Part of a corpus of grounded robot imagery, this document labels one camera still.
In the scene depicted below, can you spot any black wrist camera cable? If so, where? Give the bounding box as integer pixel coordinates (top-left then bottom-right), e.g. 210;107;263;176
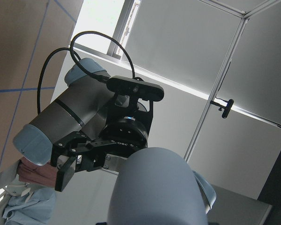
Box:
37;30;136;115

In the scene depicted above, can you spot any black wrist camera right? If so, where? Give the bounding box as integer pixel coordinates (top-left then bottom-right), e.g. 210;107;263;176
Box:
106;75;164;102

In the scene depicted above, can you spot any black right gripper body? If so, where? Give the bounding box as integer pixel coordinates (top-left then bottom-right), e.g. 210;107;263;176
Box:
50;117;148;173

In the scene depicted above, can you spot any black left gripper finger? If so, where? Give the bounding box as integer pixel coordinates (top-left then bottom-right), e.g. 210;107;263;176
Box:
55;156;77;192

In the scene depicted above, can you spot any black overhead camera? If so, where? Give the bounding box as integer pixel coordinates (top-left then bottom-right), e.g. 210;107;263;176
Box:
210;99;234;119

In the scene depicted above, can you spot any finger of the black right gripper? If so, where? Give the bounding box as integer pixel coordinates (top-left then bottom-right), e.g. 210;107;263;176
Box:
104;156;127;173

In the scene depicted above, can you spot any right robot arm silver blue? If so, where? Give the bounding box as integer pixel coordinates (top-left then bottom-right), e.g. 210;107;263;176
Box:
13;58;153;191

